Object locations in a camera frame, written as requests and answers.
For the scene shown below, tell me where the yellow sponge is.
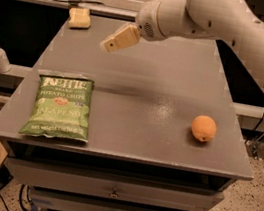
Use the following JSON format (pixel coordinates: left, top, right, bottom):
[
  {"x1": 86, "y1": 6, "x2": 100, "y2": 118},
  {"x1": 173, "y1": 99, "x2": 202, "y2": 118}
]
[{"x1": 68, "y1": 7, "x2": 91, "y2": 29}]

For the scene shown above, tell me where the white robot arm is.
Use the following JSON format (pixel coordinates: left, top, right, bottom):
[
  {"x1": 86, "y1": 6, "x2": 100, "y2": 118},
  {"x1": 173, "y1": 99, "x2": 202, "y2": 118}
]
[{"x1": 100, "y1": 0, "x2": 264, "y2": 93}]

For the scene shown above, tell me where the green jalapeno chip bag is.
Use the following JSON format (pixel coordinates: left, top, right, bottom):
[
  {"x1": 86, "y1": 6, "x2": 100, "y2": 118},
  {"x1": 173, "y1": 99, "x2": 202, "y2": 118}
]
[{"x1": 20, "y1": 69, "x2": 94, "y2": 143}]

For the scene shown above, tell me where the grey drawer cabinet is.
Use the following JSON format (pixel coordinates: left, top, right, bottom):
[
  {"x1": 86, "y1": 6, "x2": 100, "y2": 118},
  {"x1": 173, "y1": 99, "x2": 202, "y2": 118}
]
[{"x1": 0, "y1": 17, "x2": 253, "y2": 211}]

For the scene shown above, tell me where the orange fruit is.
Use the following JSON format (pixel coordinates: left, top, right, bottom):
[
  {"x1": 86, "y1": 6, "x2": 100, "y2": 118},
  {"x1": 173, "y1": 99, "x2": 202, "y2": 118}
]
[{"x1": 191, "y1": 115, "x2": 217, "y2": 142}]

